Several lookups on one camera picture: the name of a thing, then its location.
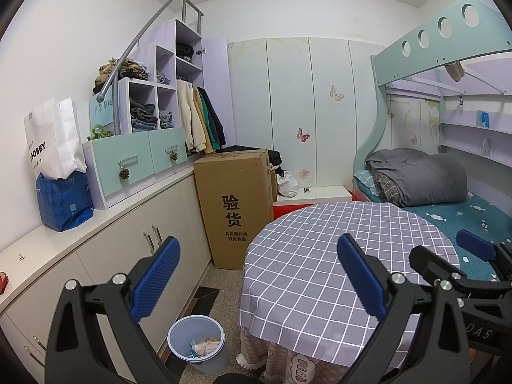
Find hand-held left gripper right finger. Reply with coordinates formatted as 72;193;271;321
336;233;469;384

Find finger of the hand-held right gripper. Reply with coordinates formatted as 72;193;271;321
409;245;501;295
456;229;512;281

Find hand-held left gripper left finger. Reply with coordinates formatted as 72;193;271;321
45;235;181;384

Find light blue plastic bin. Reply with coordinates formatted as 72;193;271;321
167;315;229;374

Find heap of wrappers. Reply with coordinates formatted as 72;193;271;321
188;338;222;358

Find teal printed bed sheet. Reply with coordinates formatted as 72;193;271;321
352;170;512;284

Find round table, checked cloth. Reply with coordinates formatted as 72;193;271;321
239;202;460;384

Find white low cabinet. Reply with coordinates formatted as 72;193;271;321
0;164;212;384

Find grey duvet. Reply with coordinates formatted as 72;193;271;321
365;148;468;208

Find red and white bench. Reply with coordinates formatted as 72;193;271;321
273;185;353;220

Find tall cardboard box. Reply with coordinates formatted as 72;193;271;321
193;149;275;270

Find white plastic bag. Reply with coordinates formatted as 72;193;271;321
277;171;299;197

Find blue patterned bag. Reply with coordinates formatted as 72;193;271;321
35;170;94;233

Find white sliding door wardrobe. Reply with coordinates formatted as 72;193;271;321
226;37;387;193

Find dark folded clothes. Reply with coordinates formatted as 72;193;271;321
130;102;158;131

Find hanging jackets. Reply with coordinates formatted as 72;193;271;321
176;80;225;155

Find white paper shopping bag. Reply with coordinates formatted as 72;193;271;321
24;97;88;180

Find brown hanging slipper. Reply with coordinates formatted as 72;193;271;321
445;62;465;83

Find turquoise paper sign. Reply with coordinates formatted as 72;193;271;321
89;92;116;126

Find mint bunk bed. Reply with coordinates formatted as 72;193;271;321
352;0;512;284

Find pile of folded clothes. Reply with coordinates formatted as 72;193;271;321
93;59;148;92

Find shelf unit with clothes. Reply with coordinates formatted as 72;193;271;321
95;0;204;137

